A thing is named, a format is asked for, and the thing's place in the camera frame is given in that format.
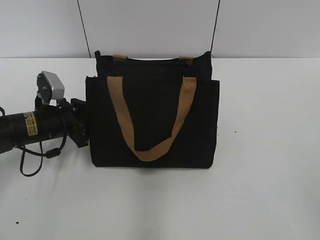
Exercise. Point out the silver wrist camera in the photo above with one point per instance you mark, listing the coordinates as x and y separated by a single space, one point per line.
49 87

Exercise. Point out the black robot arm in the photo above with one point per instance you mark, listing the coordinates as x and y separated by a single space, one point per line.
46 122

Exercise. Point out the black canvas tote bag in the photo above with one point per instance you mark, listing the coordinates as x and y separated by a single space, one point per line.
152 113

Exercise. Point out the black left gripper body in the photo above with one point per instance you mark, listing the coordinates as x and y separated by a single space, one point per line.
75 117

